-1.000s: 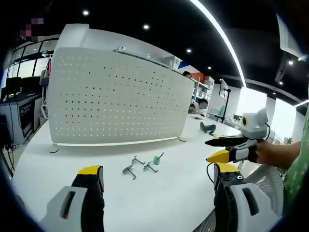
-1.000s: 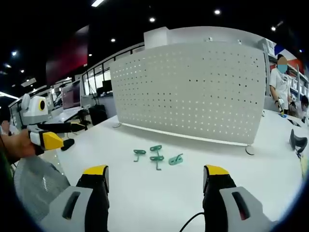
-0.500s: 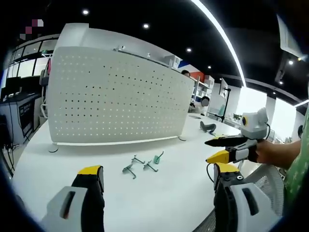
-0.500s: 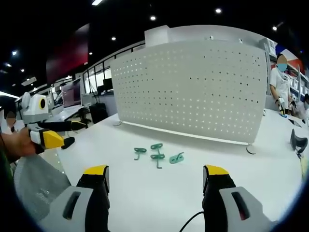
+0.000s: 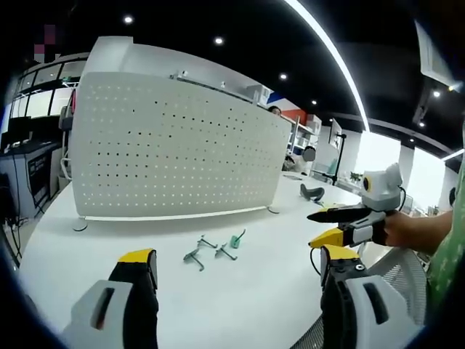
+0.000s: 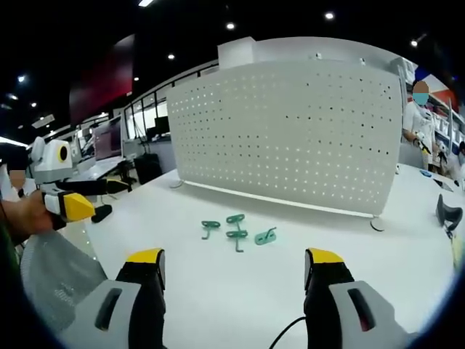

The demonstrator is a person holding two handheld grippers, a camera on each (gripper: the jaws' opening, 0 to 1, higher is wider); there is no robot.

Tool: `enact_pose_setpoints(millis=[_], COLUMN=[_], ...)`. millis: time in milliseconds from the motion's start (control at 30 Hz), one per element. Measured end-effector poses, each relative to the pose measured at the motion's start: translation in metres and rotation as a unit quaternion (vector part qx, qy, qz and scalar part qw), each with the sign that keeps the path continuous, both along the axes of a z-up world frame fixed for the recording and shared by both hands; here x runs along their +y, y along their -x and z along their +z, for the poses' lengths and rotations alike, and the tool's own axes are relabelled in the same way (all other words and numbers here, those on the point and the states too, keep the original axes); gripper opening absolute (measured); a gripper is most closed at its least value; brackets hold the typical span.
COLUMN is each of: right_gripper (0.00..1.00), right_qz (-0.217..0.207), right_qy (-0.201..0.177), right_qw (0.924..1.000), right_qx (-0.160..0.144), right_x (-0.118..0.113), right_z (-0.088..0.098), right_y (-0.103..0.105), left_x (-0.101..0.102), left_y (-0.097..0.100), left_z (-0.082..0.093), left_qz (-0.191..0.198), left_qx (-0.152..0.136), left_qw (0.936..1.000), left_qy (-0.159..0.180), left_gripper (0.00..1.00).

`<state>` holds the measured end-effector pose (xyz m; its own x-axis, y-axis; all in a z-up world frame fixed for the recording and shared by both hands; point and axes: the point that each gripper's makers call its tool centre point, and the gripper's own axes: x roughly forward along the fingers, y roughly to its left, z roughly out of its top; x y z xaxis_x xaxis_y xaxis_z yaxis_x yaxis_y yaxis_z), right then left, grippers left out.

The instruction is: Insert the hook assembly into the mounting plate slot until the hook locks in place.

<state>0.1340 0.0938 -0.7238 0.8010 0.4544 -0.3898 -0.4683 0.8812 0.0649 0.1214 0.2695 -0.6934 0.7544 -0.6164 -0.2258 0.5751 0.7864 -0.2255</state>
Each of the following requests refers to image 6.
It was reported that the black oblong object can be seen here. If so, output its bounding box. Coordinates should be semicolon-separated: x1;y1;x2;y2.
90;204;113;224

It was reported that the black cable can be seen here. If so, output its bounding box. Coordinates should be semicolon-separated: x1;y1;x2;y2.
267;315;308;349

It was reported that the flat tablet device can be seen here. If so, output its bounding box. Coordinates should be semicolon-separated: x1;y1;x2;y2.
433;177;454;193

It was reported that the black office chair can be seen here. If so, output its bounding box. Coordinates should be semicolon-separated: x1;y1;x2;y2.
133;153;163;185

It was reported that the red wall banner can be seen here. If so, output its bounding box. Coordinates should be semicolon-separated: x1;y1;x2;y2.
68;33;137;127

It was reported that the black curved stand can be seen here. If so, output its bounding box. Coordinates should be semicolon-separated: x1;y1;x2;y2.
435;193;464;232

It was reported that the white box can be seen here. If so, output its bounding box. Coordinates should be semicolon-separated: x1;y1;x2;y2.
217;36;259;71

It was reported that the person's left hand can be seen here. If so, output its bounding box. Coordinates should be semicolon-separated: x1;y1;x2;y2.
0;189;56;245

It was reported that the green flat-plate hook assembly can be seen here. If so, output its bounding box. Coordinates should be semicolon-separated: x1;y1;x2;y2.
254;226;278;246

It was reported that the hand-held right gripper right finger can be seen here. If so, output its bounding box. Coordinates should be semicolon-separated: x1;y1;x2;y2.
304;248;419;349

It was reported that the computer monitor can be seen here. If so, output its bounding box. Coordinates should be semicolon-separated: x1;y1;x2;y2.
92;115;125;161

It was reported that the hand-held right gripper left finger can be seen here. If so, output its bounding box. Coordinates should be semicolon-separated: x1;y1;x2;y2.
62;248;168;349

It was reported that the white perforated mounting plate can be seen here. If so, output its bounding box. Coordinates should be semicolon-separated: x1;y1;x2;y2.
166;36;407;232

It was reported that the grey mesh sheet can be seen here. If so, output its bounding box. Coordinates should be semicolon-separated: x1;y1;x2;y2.
19;229;110;332

